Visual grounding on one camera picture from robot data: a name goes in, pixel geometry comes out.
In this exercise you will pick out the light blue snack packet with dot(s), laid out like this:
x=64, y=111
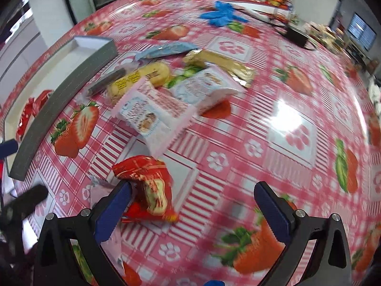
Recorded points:
x=168, y=50

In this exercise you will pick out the grey shallow box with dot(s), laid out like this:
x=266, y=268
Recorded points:
x=64, y=95

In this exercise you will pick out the pink white snack packet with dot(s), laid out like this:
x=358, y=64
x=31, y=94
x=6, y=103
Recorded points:
x=151, y=113

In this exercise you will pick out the computer monitor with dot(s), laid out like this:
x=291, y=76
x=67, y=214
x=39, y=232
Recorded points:
x=361, y=31

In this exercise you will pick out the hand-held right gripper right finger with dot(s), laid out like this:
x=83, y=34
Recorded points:
x=273, y=213

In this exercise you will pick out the red snack packet with cake print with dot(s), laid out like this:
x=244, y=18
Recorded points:
x=148, y=189

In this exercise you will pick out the white blue snack packet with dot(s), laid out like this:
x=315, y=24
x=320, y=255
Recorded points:
x=205, y=88

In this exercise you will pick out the strawberry print tablecloth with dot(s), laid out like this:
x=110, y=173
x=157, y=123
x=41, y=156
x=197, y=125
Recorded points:
x=268, y=119

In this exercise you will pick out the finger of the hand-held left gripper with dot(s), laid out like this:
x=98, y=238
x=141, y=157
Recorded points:
x=8, y=148
x=28, y=198

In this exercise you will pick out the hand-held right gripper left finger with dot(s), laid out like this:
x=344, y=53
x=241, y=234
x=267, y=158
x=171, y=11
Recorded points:
x=112, y=214

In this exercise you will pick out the yellow biscuit packet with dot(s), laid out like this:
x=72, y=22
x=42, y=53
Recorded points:
x=143, y=79

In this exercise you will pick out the blue gloves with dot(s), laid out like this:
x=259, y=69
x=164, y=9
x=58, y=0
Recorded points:
x=223, y=14

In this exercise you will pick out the pale pink snack packet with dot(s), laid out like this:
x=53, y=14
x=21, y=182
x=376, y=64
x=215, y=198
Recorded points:
x=102, y=192

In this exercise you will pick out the red shiny snack packet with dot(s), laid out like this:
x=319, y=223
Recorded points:
x=41, y=99
x=24, y=120

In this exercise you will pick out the black box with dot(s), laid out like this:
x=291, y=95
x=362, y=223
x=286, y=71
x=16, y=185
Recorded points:
x=297, y=37

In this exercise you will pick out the dark snack bar packet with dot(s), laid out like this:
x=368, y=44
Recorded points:
x=107, y=82

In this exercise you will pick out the green print snack packet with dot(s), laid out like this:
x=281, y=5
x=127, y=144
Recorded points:
x=181, y=76

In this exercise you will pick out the golden snack packet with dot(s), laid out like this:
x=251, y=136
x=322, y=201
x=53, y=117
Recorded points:
x=224, y=65

